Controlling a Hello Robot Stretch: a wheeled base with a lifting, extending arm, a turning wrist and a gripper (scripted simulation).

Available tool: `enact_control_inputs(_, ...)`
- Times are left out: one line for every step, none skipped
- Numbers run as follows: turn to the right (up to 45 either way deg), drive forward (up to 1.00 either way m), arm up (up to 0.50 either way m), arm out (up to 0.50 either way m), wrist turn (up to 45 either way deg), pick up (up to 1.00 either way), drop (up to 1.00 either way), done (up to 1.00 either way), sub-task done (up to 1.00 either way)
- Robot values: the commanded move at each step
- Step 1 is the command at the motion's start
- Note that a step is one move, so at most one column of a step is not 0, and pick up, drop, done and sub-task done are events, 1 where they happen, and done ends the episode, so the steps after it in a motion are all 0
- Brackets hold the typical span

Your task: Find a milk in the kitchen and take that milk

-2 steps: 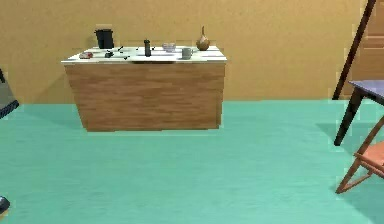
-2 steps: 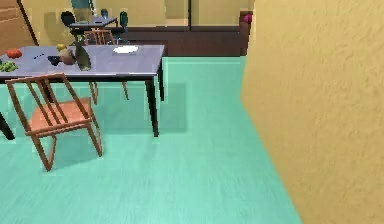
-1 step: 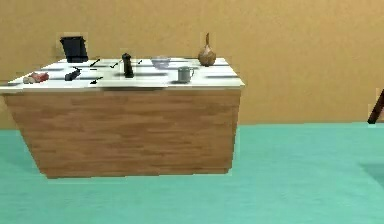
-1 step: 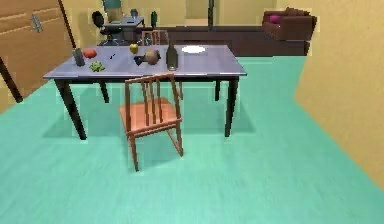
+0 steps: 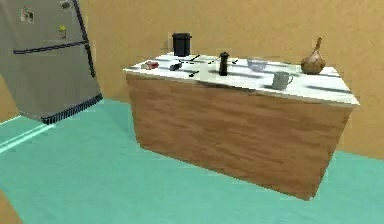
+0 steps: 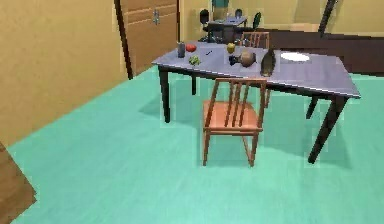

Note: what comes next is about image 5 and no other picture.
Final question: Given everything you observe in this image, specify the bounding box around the wooden counter with white top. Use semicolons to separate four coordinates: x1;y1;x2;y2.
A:
123;51;361;202

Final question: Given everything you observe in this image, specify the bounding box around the brown gourd vase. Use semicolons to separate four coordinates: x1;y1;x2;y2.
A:
300;36;327;76

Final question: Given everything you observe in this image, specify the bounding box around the black canister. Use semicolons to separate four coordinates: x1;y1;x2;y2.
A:
171;32;193;58

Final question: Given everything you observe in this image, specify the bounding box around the grey fridge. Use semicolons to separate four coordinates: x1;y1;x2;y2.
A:
0;0;104;126

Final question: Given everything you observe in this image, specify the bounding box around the pale blue bowl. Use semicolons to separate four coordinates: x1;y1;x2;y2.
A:
246;58;269;72

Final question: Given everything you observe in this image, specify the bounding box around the white fridge magnet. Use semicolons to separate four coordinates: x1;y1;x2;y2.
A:
20;6;35;24

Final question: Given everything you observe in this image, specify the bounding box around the red and white small item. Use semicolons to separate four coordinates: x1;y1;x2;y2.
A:
140;61;160;71

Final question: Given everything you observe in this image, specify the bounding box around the black fridge handle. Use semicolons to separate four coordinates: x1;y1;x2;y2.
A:
83;43;97;79

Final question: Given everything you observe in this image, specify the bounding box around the black pepper mill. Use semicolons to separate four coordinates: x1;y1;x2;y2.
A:
218;51;230;77

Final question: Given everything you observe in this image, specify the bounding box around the grey mug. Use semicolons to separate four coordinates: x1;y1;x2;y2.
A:
271;71;295;91

